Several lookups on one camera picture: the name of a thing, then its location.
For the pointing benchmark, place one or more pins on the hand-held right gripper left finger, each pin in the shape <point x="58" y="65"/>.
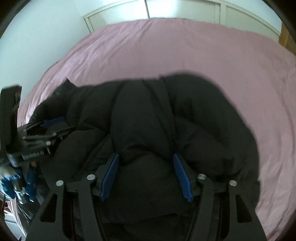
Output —
<point x="111" y="176"/>

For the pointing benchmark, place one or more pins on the black puffer jacket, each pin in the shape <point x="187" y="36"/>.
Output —
<point x="150" y="115"/>

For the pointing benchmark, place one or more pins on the person's left hand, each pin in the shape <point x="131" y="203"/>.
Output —
<point x="9" y="183"/>

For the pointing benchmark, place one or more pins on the pink bed cover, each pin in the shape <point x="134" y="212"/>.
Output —
<point x="161" y="46"/>

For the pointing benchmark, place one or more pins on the white louvered closet doors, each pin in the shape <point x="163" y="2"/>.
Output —
<point x="185" y="8"/>

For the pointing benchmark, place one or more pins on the wooden bed frame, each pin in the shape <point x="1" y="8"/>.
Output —
<point x="288" y="39"/>

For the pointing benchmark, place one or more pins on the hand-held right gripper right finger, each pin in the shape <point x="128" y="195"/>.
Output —
<point x="182" y="178"/>

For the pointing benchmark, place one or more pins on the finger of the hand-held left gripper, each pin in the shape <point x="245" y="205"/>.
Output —
<point x="54" y="121"/>
<point x="57" y="134"/>

